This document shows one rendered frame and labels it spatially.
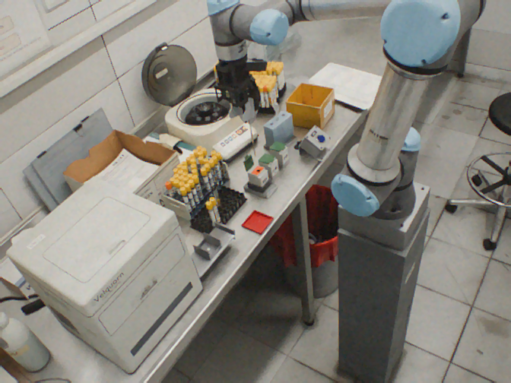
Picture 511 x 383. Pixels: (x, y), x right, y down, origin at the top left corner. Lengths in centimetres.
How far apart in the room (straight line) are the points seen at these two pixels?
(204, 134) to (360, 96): 61
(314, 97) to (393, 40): 98
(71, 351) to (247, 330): 107
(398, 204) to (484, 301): 117
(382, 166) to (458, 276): 144
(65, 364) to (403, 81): 99
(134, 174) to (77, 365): 62
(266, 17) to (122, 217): 53
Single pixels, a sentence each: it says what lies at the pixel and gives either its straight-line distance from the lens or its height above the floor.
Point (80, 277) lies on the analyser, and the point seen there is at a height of 117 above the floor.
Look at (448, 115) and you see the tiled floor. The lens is 330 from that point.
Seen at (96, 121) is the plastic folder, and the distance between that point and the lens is 163.
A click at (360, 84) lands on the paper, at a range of 188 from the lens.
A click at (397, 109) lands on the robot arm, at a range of 89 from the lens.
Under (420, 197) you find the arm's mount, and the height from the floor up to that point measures 95.
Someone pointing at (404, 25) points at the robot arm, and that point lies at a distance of 79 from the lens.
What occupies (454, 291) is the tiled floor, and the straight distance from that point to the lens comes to 232.
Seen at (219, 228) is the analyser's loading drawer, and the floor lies 92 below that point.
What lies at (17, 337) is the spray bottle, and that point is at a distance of 119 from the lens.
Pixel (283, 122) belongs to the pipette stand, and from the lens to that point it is 156.
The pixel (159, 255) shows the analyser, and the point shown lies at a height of 111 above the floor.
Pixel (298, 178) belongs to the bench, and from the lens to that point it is 148.
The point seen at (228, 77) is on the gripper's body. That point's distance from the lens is 117.
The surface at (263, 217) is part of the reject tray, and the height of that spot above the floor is 88.
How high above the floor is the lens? 187
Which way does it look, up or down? 43 degrees down
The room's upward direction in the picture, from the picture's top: 11 degrees counter-clockwise
